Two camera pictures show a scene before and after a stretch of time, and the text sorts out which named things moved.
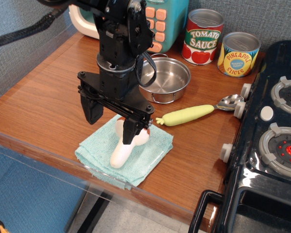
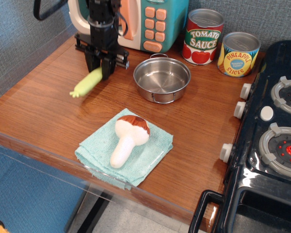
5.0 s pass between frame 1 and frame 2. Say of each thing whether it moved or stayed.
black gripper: moved
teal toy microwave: stayed
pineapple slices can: stayed
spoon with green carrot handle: moved
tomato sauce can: stayed
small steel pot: stayed
